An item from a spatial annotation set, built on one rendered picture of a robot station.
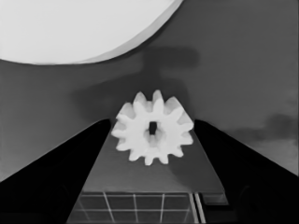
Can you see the small white gear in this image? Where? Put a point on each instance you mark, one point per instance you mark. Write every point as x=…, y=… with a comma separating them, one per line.
x=134, y=133

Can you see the large thick white disc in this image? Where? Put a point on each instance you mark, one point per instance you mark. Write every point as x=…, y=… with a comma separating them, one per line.
x=78, y=28

